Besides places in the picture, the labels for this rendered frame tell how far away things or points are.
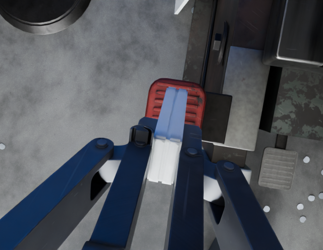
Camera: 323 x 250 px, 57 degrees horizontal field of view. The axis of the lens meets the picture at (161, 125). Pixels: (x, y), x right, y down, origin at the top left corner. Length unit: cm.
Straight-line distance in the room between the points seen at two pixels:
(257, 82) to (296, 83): 5
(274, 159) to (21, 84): 90
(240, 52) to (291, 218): 87
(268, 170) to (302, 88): 54
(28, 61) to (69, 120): 25
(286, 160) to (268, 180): 8
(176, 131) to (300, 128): 31
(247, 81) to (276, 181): 59
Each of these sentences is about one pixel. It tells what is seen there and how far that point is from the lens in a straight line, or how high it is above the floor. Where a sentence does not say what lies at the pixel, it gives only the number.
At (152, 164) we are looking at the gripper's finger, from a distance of 16.
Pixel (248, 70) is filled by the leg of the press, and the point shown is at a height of 64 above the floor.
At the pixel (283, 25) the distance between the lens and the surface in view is 39.
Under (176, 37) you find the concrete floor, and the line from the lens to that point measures 109.
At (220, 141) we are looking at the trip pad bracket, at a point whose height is 71.
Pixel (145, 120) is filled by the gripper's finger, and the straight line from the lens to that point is 18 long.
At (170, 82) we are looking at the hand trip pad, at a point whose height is 76.
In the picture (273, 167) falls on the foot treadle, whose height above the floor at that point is 16.
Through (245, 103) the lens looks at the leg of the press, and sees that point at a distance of 44.
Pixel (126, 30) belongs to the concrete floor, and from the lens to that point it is 111.
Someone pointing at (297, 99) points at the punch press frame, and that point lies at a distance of 45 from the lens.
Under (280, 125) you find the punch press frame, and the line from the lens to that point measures 45.
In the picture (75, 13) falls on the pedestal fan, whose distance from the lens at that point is 114.
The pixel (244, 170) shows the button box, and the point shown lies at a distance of 46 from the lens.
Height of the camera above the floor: 107
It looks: 85 degrees down
